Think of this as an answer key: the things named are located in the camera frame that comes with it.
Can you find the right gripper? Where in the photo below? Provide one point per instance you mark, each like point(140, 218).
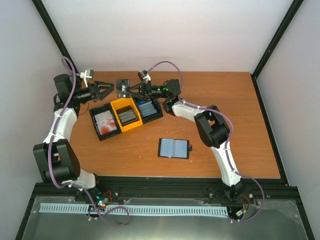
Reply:
point(139, 87)

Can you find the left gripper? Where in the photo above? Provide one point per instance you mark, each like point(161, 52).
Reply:
point(92, 88)

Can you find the black VIP card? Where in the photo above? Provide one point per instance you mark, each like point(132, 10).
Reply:
point(121, 88)

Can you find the black card holder wallet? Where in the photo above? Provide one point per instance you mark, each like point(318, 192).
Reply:
point(174, 148)

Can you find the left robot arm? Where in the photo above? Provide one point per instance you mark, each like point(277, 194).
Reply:
point(56, 161)

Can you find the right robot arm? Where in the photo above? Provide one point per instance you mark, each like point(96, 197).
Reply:
point(211, 125)

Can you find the blue card stack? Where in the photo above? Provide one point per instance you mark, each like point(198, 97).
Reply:
point(147, 108)

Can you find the left black card bin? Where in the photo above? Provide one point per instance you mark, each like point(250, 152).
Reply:
point(97, 110)

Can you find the black card bin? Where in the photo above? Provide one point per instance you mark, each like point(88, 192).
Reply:
point(97, 110)
point(152, 117)

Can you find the right black card bin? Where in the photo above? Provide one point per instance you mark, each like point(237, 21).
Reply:
point(152, 117)

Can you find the yellow card bin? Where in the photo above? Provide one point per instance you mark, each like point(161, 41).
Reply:
point(119, 103)

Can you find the dark grey card stack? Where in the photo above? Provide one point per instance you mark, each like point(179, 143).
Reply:
point(126, 115)

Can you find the red white card stack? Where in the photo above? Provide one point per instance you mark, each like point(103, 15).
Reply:
point(105, 122)

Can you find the small electronics board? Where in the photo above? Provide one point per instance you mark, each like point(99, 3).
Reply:
point(104, 198)

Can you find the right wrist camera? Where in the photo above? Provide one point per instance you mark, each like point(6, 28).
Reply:
point(144, 76)

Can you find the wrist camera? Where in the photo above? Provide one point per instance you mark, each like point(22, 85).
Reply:
point(144, 76)
point(87, 75)

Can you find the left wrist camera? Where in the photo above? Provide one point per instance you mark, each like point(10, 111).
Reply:
point(87, 75)

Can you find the left black frame post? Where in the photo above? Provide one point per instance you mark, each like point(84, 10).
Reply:
point(47, 20)

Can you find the black frame post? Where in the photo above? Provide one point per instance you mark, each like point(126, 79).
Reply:
point(47, 20)
point(284, 24)

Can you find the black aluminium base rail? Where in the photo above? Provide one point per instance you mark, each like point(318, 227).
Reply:
point(208, 190)

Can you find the right black frame post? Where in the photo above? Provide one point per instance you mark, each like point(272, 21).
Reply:
point(284, 24)

